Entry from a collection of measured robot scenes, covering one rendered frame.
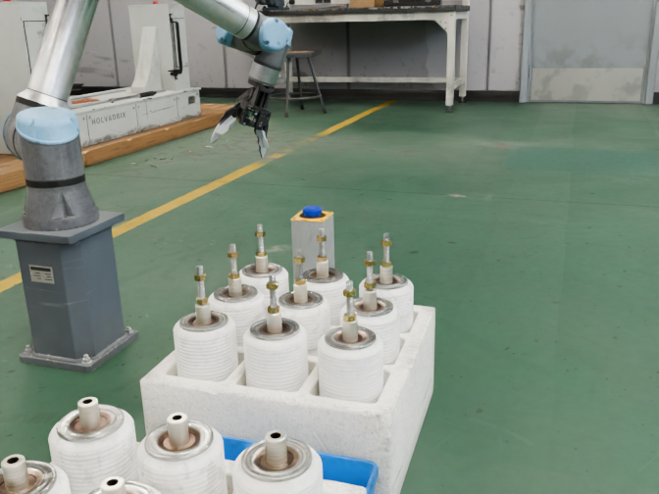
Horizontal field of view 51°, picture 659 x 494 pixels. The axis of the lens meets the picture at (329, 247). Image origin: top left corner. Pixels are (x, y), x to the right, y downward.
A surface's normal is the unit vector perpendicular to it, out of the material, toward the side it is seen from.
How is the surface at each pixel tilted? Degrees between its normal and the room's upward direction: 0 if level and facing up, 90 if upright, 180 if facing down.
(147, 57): 65
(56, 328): 90
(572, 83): 90
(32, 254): 90
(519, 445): 0
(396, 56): 90
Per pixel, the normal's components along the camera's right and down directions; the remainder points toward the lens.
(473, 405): -0.02, -0.95
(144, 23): -0.32, 0.30
